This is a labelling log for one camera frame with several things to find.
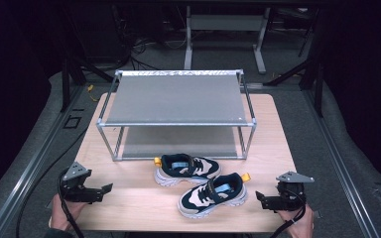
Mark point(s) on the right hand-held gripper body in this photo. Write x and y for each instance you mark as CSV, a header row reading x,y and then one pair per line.
x,y
291,195

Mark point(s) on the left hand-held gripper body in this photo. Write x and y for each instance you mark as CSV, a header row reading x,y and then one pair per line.
x,y
76,188

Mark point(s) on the navy and beige sneaker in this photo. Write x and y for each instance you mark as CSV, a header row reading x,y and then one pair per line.
x,y
211,195
191,169

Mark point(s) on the grey metal shoe rack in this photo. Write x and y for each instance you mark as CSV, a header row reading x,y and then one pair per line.
x,y
178,99

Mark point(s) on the person's left hand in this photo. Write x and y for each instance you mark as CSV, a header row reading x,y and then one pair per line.
x,y
63,214

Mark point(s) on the person's right hand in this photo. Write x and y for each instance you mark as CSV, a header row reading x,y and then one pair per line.
x,y
302,224

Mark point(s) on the yellow plug on floor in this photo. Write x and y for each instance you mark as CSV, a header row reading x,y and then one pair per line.
x,y
90,88

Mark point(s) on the black metal stand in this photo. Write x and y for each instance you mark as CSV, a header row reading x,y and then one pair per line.
x,y
71,82
311,76

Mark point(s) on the aluminium floor rail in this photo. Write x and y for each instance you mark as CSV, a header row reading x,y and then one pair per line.
x,y
29,165
340,165

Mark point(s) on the white metal table frame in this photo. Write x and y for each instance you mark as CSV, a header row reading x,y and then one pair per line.
x,y
225,23

